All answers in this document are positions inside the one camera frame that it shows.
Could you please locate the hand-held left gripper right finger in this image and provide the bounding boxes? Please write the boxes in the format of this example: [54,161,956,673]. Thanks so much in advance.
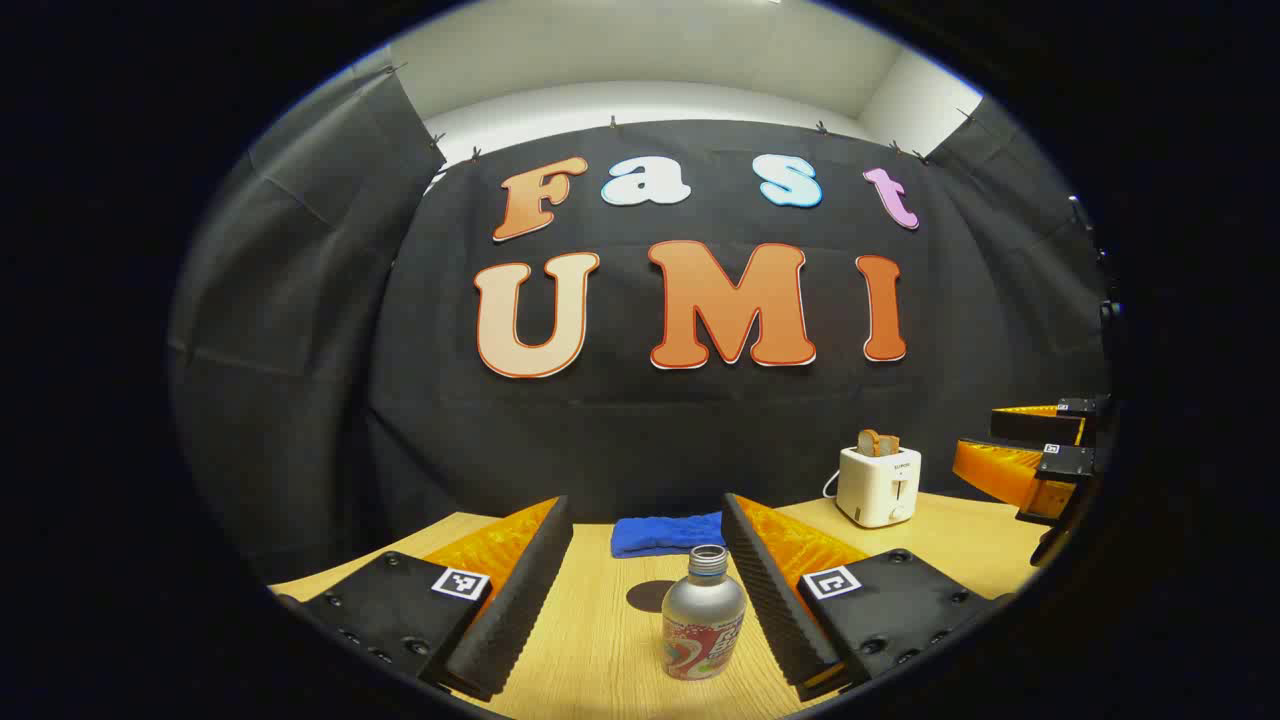
[720,492,1011,703]

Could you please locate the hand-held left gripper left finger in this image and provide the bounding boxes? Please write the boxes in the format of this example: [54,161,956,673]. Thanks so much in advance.
[275,495,576,703]

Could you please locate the silver water bottle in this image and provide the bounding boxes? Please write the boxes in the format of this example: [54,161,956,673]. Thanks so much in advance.
[660,545,749,683]

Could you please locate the dark round coaster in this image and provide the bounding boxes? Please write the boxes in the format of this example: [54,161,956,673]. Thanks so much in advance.
[626,580,681,614]

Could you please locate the blue folded cloth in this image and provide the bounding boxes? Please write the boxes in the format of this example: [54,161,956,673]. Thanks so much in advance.
[610,512,727,559]

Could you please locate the white toaster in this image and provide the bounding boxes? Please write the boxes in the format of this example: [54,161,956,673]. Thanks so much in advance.
[835,445,923,529]

